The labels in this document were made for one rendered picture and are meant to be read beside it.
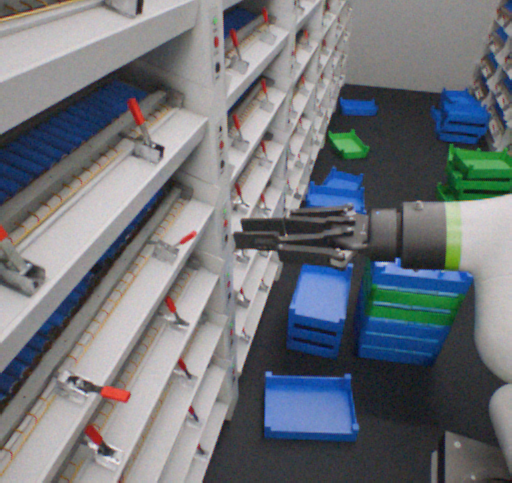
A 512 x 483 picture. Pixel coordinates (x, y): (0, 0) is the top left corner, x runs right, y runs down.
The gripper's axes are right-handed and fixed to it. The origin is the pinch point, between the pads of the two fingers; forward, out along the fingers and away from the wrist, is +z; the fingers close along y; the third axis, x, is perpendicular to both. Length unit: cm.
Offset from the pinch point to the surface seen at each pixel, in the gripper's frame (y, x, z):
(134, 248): -3.6, -0.8, 21.0
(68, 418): -30.4, -5.7, 17.0
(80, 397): -28.0, -4.8, 16.5
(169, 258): -1.3, -4.6, 16.8
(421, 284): 57, -63, -27
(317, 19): 158, 4, 16
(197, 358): 6, -43, 26
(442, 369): 59, -108, -36
